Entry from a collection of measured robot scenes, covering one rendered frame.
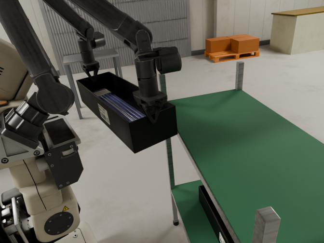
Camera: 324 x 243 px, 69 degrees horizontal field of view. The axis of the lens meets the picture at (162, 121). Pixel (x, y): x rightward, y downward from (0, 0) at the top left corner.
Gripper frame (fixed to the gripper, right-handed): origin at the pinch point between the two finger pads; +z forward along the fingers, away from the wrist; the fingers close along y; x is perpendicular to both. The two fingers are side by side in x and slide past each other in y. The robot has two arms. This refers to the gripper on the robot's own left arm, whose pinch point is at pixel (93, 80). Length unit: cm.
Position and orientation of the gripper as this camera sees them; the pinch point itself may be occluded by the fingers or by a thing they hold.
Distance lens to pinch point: 124.0
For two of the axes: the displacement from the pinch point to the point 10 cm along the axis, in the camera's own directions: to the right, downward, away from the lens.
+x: -8.3, 3.4, -4.4
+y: -5.5, -3.6, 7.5
